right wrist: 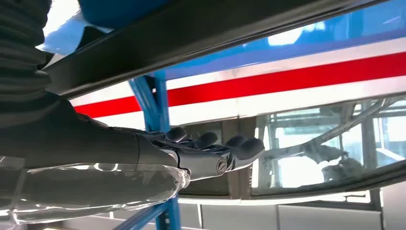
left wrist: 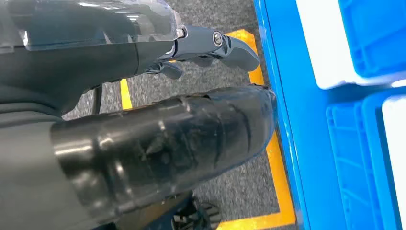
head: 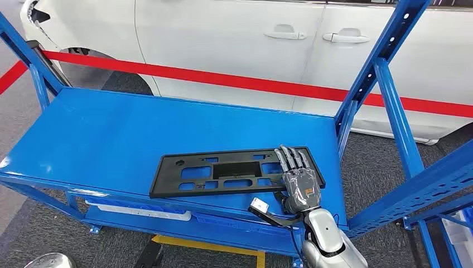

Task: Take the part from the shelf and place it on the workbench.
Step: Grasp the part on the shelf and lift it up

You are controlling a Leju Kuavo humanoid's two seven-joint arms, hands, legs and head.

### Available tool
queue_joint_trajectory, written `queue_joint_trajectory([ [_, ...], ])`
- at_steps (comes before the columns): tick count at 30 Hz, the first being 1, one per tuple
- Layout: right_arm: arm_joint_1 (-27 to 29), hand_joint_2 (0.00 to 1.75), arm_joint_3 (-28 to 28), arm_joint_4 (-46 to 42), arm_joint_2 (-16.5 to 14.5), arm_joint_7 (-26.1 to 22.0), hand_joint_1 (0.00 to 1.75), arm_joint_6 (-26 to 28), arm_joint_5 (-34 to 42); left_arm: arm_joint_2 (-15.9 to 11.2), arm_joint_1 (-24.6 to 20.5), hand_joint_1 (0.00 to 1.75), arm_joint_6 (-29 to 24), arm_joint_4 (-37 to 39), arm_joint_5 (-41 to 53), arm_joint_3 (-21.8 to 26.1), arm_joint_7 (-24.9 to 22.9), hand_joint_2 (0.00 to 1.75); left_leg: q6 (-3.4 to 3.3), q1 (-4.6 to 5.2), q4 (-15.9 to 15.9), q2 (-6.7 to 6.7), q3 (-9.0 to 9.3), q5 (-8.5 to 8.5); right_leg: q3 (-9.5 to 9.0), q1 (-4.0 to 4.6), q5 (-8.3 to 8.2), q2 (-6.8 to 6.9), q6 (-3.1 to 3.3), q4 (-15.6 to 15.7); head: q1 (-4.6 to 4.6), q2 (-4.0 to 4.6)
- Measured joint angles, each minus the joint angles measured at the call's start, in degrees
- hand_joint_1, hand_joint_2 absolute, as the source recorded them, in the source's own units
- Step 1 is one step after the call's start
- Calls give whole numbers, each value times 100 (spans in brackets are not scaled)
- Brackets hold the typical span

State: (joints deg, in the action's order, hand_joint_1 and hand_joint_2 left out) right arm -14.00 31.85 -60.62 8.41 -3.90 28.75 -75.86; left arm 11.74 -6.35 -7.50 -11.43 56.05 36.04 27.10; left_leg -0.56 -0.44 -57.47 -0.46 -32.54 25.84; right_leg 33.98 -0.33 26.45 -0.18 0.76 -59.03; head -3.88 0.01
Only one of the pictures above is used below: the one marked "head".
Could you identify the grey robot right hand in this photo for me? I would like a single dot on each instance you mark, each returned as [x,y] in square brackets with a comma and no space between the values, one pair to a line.
[301,190]

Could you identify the black plastic panel part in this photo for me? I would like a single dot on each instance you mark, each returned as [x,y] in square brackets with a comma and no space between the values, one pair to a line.
[173,181]

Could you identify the red barrier belt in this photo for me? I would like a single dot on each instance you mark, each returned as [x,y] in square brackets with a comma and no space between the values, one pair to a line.
[221,78]

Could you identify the white plastic bin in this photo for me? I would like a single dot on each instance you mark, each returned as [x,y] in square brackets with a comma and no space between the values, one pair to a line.
[147,212]
[460,236]

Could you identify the white car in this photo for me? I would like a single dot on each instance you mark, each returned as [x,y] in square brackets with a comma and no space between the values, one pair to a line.
[221,44]

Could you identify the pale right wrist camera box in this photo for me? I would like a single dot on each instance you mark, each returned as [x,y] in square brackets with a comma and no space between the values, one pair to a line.
[259,205]

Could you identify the black barrier post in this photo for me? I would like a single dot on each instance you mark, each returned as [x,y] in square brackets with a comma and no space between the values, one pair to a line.
[51,63]

